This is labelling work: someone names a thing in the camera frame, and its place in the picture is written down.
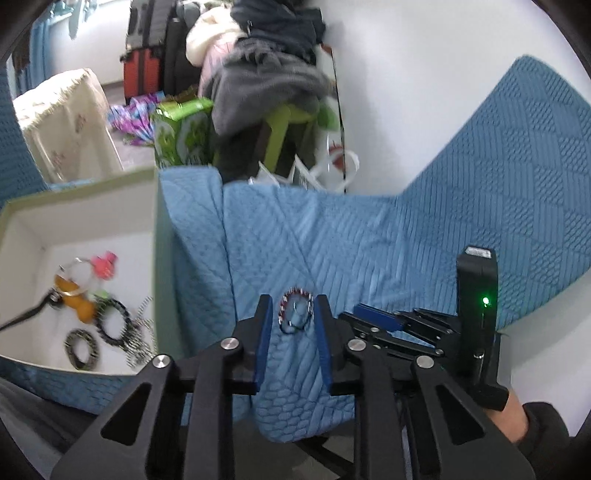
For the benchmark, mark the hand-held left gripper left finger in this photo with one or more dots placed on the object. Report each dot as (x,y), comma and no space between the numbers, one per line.
(263,341)

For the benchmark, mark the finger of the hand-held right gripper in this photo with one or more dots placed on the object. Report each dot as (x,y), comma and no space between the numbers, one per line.
(392,341)
(376,316)

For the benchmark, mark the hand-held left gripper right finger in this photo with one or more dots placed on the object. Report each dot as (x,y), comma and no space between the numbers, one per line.
(323,344)

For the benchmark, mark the pink hair clip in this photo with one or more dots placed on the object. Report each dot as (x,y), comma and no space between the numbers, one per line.
(102,265)

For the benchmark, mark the orange gourd pendant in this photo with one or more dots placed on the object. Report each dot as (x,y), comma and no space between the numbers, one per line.
(77,302)

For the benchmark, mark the white cardboard box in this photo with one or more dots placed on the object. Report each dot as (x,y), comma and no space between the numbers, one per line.
(27,240)

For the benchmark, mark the person's right forearm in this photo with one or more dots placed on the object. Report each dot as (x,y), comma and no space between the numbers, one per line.
(547,424)

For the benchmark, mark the blue quilted blanket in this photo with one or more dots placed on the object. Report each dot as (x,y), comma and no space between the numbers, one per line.
(369,240)

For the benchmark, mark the white plastic bag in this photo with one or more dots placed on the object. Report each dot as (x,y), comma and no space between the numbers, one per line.
(323,177)

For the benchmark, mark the floral patterned panel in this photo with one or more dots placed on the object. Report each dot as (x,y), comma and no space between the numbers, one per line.
(338,115)

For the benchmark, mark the green plastic stool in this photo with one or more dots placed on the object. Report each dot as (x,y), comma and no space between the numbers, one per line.
(281,134)

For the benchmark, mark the green printed carton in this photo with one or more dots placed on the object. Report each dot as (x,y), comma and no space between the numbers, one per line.
(180,136)

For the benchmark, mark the person's grey trousers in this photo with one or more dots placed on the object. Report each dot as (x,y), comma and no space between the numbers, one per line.
(37,424)

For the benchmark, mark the grey garment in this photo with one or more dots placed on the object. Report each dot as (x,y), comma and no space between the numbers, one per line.
(263,87)

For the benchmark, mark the colourful plastic wrapping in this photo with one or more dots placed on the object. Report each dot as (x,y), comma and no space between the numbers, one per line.
(136,115)

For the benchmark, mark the red suitcase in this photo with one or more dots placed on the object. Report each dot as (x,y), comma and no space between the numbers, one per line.
(143,76)

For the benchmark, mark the black smooth suitcase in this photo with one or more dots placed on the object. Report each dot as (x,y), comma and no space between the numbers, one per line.
(178,55)

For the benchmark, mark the navy jacket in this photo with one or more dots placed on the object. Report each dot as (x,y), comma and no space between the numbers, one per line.
(277,27)

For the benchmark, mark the cream padded coat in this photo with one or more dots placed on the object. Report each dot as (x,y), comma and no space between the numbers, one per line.
(207,32)

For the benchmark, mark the black ribbed suitcase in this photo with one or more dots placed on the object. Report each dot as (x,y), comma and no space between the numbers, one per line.
(147,23)

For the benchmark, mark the blue curtain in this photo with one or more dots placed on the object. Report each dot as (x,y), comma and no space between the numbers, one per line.
(34,55)

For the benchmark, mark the light blue hanging garment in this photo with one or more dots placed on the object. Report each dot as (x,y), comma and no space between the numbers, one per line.
(74,16)

